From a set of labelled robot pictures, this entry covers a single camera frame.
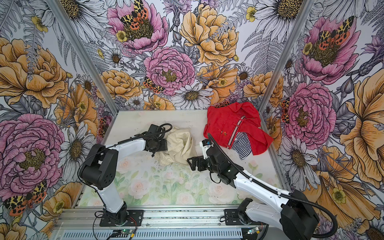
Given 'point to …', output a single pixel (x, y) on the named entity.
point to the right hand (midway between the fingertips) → (195, 164)
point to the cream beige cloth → (181, 148)
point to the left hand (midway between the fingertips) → (163, 150)
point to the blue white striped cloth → (242, 145)
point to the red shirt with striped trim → (224, 120)
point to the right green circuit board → (253, 230)
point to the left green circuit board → (127, 231)
